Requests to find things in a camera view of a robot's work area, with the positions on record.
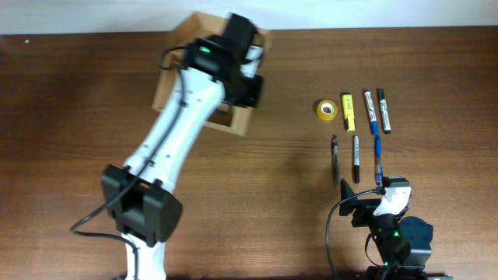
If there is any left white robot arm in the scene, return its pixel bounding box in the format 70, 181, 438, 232
101, 14, 264, 279

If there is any blue whiteboard marker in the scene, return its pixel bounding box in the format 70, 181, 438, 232
363, 90, 379, 136

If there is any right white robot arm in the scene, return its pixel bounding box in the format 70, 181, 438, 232
339, 177, 433, 279

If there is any black clear ballpoint pen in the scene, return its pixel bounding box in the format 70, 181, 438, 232
331, 135, 338, 186

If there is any yellow clear tape roll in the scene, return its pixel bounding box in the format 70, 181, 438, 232
316, 100, 338, 121

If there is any yellow highlighter marker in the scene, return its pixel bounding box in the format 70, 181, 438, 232
342, 93, 356, 131

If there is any black whiteboard marker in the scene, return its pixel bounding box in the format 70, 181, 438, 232
377, 88, 391, 134

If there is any black permanent marker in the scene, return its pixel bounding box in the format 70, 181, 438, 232
353, 135, 360, 184

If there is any brown cardboard box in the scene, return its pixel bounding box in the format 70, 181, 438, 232
152, 12, 273, 136

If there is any blue ballpoint pen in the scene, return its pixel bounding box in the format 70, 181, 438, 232
375, 135, 383, 186

